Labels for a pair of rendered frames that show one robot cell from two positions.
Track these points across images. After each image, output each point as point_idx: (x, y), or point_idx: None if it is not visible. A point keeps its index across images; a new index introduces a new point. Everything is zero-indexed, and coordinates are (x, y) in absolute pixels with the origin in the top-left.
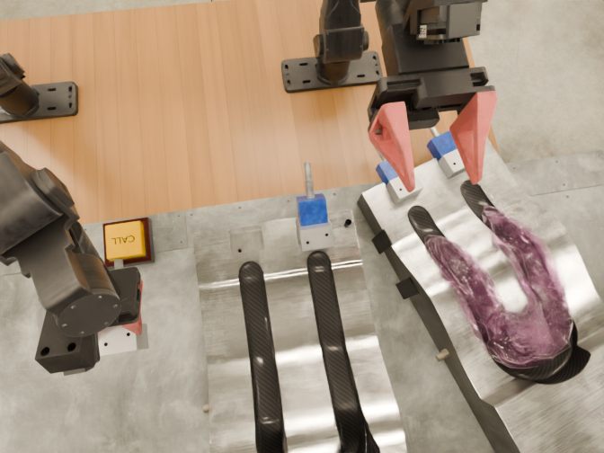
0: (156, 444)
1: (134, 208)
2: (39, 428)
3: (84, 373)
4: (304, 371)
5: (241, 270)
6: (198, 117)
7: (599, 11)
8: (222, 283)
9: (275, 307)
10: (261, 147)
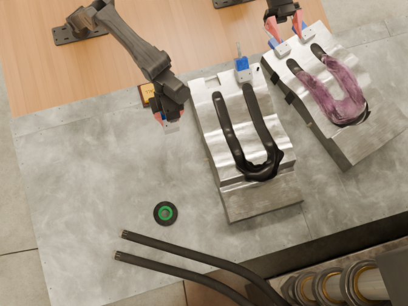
0: (183, 181)
1: None
2: (127, 181)
3: (142, 155)
4: (248, 133)
5: (212, 95)
6: (172, 27)
7: None
8: (204, 102)
9: (230, 110)
10: (207, 39)
